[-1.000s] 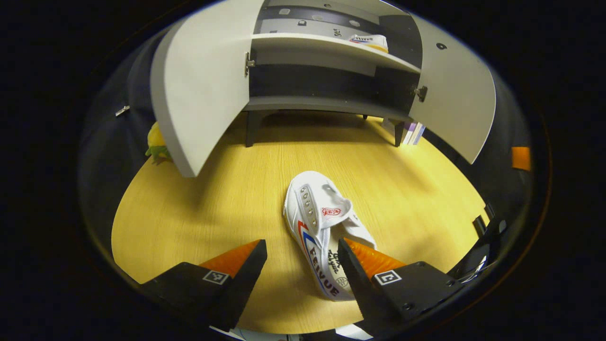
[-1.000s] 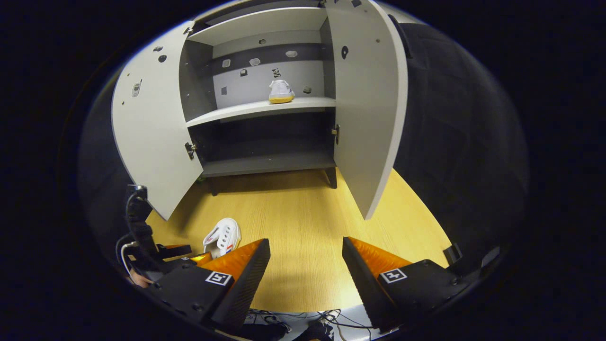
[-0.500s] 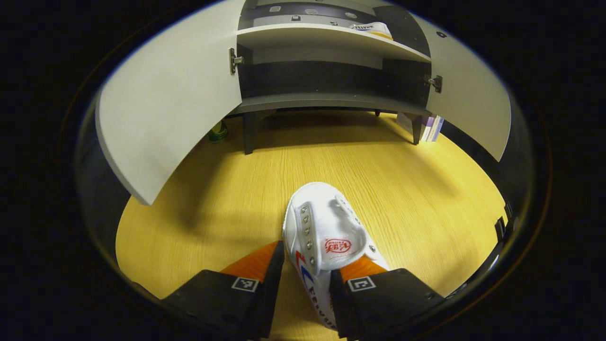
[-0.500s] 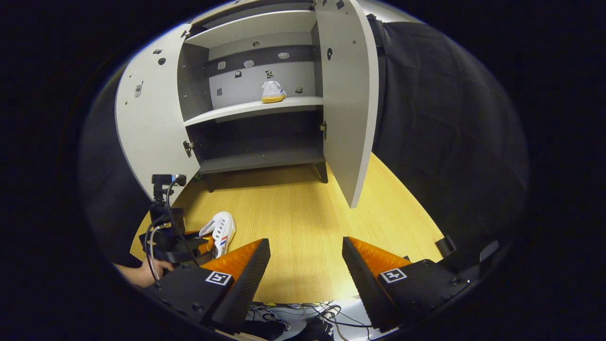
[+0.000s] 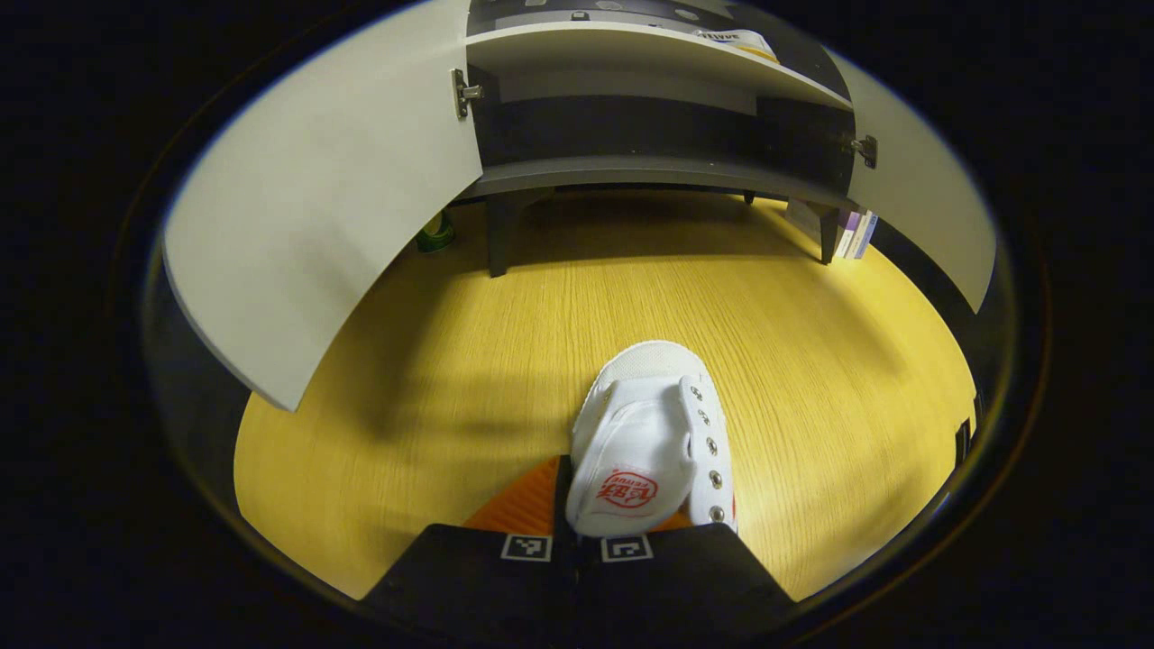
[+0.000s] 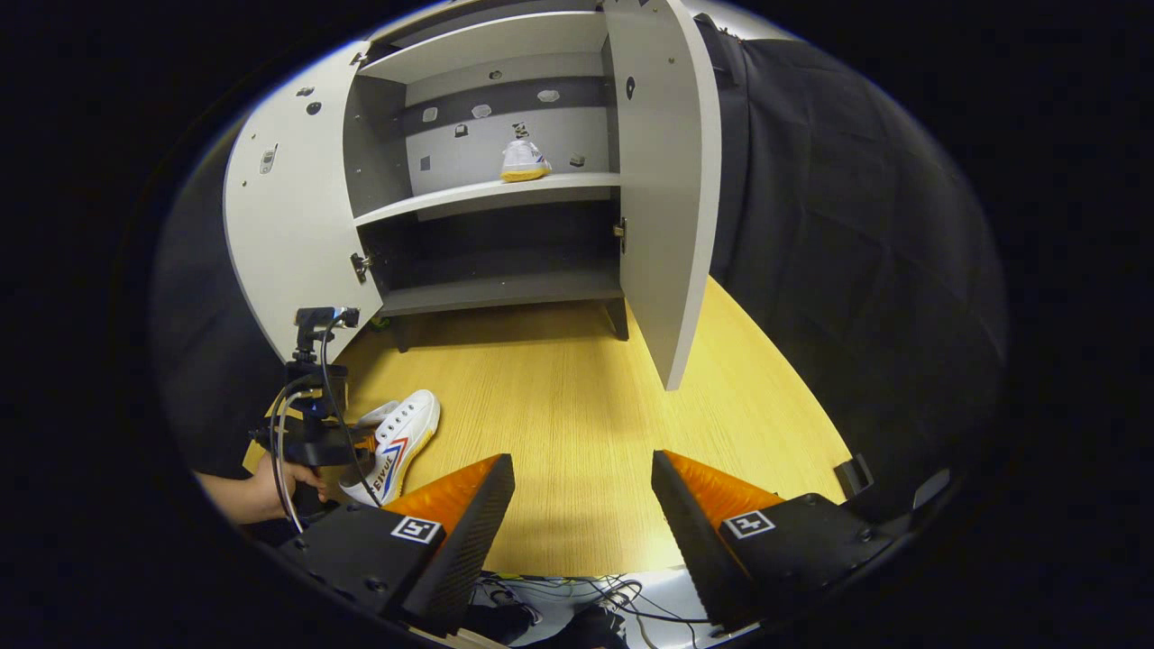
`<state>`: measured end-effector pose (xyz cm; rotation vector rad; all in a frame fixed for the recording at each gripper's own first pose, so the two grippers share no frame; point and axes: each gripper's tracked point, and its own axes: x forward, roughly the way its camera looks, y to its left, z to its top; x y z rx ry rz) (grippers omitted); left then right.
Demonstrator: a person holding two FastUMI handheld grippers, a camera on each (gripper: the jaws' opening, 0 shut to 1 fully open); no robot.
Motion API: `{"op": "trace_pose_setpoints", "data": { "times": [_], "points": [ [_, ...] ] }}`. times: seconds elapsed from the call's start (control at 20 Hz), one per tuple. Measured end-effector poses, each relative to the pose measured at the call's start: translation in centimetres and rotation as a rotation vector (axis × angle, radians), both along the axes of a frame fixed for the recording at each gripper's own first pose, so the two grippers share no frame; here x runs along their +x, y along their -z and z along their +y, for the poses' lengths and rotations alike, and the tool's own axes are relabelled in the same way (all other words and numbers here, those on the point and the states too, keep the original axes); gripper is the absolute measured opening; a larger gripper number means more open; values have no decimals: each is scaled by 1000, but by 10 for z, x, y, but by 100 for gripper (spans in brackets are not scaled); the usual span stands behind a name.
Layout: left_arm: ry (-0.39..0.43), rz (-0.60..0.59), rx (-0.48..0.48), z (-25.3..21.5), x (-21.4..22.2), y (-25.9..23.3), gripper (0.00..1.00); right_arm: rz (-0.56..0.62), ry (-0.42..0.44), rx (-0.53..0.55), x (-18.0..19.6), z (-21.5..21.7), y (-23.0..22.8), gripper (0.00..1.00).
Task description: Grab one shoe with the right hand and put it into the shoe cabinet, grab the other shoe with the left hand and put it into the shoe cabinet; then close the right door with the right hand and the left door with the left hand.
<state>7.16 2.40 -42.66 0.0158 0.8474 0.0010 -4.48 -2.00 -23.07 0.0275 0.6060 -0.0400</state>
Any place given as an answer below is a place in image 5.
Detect white cabinet shelf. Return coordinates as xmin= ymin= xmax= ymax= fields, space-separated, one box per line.
xmin=464 ymin=20 xmax=855 ymax=114

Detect green plastic bottle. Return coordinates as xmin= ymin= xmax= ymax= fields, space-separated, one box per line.
xmin=415 ymin=209 xmax=457 ymax=254

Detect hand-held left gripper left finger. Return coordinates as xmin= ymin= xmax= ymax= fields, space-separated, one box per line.
xmin=359 ymin=454 xmax=580 ymax=636

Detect white shoe cabinet door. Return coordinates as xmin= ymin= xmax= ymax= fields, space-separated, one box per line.
xmin=162 ymin=0 xmax=485 ymax=413
xmin=828 ymin=50 xmax=997 ymax=315

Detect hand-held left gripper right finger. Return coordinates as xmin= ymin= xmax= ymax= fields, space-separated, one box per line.
xmin=577 ymin=509 xmax=801 ymax=636

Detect purple white booklets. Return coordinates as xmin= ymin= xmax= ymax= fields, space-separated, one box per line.
xmin=834 ymin=209 xmax=880 ymax=261

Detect white grey shoe cabinet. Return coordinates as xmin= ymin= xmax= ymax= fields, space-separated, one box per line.
xmin=449 ymin=0 xmax=880 ymax=279

